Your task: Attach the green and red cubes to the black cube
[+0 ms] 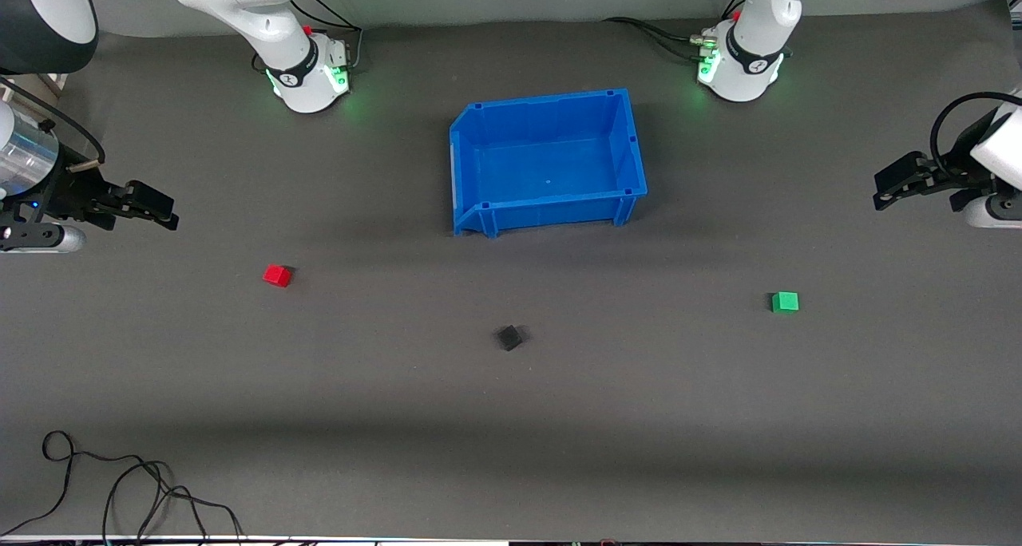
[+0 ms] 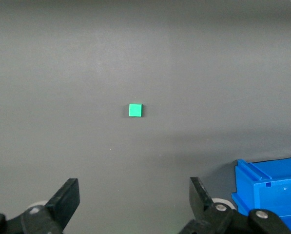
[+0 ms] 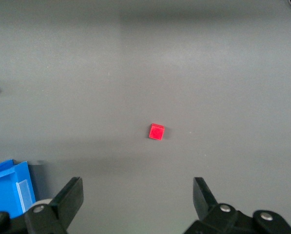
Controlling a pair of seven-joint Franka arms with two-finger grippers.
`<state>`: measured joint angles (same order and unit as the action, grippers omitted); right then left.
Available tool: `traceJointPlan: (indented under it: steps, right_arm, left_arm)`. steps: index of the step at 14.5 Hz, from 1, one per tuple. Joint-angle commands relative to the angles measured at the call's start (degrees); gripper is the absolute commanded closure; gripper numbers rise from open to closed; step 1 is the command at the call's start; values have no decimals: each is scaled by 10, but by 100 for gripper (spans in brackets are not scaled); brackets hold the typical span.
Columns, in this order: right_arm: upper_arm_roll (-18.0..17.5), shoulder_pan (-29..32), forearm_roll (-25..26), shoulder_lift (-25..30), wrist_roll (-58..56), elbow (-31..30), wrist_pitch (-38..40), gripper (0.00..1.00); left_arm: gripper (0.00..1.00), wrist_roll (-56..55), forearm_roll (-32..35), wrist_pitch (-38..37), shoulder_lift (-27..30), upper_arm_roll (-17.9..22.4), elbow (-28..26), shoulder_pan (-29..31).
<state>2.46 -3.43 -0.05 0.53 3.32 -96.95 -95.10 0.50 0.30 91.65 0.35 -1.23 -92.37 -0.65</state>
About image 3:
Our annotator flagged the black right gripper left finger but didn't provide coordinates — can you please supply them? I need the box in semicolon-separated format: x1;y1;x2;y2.
24;176;84;234

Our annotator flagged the blue plastic bin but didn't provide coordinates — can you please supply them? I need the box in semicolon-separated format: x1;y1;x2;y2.
0;159;37;218

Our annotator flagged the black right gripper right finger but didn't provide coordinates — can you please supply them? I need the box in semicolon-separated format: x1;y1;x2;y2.
184;177;258;234

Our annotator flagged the red cube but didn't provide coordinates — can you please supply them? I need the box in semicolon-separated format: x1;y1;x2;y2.
149;123;165;140

